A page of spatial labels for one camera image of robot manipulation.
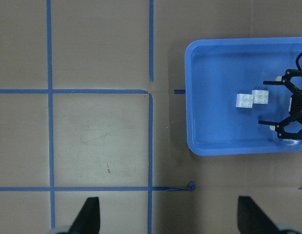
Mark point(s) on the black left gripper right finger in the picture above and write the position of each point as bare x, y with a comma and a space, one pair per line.
251, 219

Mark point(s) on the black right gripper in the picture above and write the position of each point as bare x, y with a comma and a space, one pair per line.
295, 111

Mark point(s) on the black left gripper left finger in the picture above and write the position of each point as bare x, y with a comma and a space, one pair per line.
88, 219

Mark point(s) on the white block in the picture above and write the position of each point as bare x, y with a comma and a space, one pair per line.
244, 101
260, 96

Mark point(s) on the blue plastic tray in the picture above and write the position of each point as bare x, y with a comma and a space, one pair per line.
216, 70

